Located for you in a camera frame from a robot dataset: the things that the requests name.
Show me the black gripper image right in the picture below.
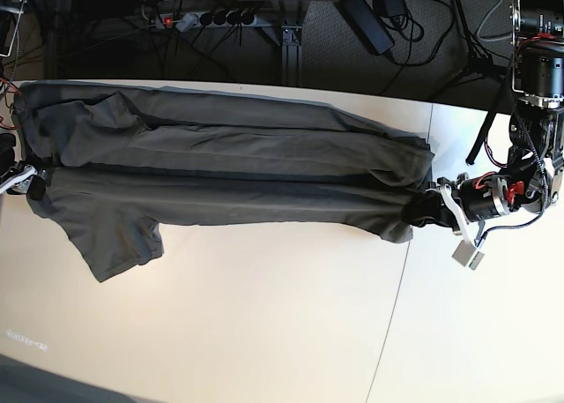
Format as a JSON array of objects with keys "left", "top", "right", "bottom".
[{"left": 403, "top": 171, "right": 515, "bottom": 235}]

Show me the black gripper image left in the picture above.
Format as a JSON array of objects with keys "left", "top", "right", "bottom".
[{"left": 1, "top": 133, "right": 47, "bottom": 201}]

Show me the grey T-shirt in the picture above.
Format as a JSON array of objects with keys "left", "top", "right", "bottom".
[{"left": 12, "top": 82, "right": 434, "bottom": 281}]

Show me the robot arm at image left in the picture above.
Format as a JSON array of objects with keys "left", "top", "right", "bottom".
[{"left": 1, "top": 0, "right": 44, "bottom": 196}]

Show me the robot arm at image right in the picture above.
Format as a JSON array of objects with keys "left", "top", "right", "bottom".
[{"left": 402, "top": 0, "right": 563, "bottom": 231}]

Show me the black tripod stand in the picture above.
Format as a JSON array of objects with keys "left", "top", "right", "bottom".
[{"left": 426, "top": 0, "right": 511, "bottom": 109}]

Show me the black power adapter brick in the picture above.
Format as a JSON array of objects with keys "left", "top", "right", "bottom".
[{"left": 337, "top": 0, "right": 395, "bottom": 56}]

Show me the black power strip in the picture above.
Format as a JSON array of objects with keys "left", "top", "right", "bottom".
[{"left": 150, "top": 9, "right": 259, "bottom": 32}]

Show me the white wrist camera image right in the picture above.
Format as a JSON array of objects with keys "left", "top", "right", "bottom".
[{"left": 452, "top": 241, "right": 484, "bottom": 271}]

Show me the aluminium frame post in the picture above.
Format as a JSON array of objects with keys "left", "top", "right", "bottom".
[{"left": 280, "top": 26, "right": 302, "bottom": 87}]

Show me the grey cable on floor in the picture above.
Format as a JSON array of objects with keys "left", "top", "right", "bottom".
[{"left": 478, "top": 0, "right": 512, "bottom": 42}]

